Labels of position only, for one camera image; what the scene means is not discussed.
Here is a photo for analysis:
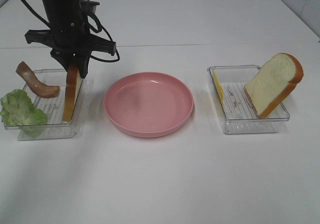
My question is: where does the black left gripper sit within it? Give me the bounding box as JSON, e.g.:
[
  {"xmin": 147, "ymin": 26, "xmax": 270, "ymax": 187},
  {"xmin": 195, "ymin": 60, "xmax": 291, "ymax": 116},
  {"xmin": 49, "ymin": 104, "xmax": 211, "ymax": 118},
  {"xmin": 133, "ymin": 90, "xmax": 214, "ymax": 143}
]
[{"xmin": 24, "ymin": 22, "xmax": 117, "ymax": 79}]

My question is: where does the bread slice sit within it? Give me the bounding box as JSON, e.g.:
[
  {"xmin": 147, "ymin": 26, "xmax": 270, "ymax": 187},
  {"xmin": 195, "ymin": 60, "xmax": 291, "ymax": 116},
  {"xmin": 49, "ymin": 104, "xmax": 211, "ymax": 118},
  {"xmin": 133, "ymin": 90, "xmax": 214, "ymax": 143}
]
[
  {"xmin": 62, "ymin": 63, "xmax": 83, "ymax": 122},
  {"xmin": 244, "ymin": 53, "xmax": 304, "ymax": 118}
]

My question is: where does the brown bacon strip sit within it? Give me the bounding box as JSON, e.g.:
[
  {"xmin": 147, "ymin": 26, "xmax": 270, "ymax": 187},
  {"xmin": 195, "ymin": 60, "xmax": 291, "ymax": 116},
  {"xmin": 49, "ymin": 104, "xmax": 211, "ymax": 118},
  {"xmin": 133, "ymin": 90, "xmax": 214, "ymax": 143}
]
[{"xmin": 15, "ymin": 61, "xmax": 60, "ymax": 98}]

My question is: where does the green lettuce leaf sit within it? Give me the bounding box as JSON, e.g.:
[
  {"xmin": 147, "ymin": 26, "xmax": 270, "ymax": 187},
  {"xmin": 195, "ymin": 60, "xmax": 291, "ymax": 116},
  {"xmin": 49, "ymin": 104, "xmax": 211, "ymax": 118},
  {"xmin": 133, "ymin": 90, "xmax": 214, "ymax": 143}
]
[{"xmin": 0, "ymin": 89, "xmax": 48, "ymax": 126}]

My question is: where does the yellow cheese slice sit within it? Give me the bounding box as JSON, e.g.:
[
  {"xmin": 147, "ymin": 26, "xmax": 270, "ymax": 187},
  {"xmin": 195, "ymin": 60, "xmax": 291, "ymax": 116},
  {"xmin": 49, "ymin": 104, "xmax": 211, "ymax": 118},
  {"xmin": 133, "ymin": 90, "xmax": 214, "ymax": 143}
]
[{"xmin": 212, "ymin": 70, "xmax": 225, "ymax": 117}]

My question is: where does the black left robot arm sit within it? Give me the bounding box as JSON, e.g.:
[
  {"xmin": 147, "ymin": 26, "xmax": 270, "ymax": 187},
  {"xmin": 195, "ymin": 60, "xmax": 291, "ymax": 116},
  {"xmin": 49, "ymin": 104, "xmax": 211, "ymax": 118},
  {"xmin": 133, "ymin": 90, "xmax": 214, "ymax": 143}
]
[{"xmin": 25, "ymin": 0, "xmax": 119, "ymax": 79}]

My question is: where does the clear left plastic tray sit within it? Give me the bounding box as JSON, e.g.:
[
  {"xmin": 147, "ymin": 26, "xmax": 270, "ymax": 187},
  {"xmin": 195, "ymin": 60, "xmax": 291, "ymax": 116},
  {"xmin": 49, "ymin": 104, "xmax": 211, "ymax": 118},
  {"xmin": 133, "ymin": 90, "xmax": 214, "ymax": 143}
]
[{"xmin": 1, "ymin": 69, "xmax": 93, "ymax": 141}]

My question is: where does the clear plastic tray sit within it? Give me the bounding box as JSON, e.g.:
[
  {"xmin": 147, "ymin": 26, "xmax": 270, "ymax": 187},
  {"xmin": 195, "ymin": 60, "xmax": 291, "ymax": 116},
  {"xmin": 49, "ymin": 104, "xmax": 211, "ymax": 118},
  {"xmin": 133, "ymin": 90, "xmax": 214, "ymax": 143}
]
[
  {"xmin": 207, "ymin": 65, "xmax": 290, "ymax": 135},
  {"xmin": 1, "ymin": 69, "xmax": 93, "ymax": 141}
]

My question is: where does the pink round plate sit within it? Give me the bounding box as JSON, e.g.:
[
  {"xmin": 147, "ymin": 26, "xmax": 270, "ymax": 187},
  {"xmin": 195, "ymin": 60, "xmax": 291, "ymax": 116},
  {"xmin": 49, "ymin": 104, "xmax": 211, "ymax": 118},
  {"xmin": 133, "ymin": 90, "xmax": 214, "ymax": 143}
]
[{"xmin": 103, "ymin": 72, "xmax": 194, "ymax": 138}]

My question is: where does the clear right plastic tray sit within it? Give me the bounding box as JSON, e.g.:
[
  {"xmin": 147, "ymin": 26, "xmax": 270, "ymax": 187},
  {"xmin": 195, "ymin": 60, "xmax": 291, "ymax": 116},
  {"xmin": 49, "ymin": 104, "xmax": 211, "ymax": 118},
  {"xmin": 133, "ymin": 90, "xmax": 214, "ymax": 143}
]
[{"xmin": 207, "ymin": 65, "xmax": 290, "ymax": 135}]

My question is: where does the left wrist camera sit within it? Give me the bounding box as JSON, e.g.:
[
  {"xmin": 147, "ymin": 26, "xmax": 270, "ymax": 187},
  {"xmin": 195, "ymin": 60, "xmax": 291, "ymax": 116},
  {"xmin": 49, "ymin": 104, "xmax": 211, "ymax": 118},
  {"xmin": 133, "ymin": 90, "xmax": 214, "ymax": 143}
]
[{"xmin": 79, "ymin": 0, "xmax": 100, "ymax": 14}]

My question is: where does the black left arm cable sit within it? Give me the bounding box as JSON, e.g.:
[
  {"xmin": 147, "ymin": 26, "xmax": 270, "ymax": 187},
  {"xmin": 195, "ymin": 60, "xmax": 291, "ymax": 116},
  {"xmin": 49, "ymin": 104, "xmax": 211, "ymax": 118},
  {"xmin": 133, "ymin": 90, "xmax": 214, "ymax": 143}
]
[{"xmin": 7, "ymin": 0, "xmax": 121, "ymax": 63}]

